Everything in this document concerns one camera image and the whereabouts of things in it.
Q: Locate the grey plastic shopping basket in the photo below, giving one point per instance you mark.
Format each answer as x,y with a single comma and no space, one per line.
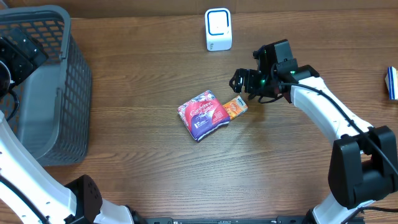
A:
53,119

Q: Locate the small orange box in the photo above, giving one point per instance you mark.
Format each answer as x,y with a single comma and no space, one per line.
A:
235,107

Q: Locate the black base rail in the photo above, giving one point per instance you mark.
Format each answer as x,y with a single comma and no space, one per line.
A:
224,221

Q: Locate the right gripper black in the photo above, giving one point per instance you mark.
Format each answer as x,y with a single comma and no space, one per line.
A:
249,74

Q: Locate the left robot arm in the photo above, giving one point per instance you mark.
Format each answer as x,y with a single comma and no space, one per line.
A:
32,193

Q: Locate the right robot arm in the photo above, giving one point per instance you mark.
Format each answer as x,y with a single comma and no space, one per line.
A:
363,166

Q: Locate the red purple Carefree pack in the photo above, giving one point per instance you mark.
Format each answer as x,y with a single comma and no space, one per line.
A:
203,114

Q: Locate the white barcode scanner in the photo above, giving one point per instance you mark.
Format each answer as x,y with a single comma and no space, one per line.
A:
218,29

